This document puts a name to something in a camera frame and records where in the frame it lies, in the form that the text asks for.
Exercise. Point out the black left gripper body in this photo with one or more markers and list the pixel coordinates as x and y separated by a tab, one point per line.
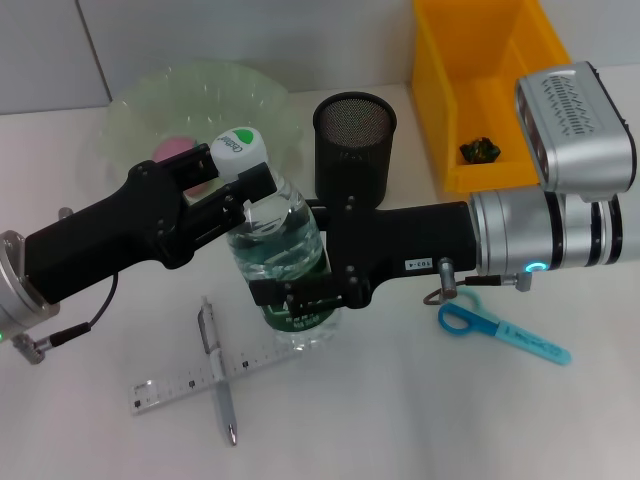
110	235

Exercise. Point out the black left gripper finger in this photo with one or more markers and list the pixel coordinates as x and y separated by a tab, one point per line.
195	167
225	205

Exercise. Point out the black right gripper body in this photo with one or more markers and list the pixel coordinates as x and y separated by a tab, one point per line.
410	235

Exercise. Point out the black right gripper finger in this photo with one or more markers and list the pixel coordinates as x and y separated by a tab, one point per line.
300	292
322	212

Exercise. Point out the pink toy peach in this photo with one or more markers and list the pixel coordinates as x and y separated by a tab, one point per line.
170	150

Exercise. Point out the clear bottle green label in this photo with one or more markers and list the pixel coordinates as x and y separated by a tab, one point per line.
280	250

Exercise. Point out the blue scissors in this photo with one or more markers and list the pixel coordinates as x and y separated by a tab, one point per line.
520	340

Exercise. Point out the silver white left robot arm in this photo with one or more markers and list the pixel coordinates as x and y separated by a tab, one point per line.
20	305

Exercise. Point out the translucent green fruit bowl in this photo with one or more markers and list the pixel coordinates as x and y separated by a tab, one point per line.
200	100

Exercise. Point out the black mesh pen holder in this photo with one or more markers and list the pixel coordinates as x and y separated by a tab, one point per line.
350	150

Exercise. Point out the grey silver pen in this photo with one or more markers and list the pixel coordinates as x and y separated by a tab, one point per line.
222	400

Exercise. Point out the transparent plastic ruler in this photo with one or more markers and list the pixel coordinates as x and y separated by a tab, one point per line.
170	390

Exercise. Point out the yellow plastic bin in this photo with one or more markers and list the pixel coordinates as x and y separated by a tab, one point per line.
465	75

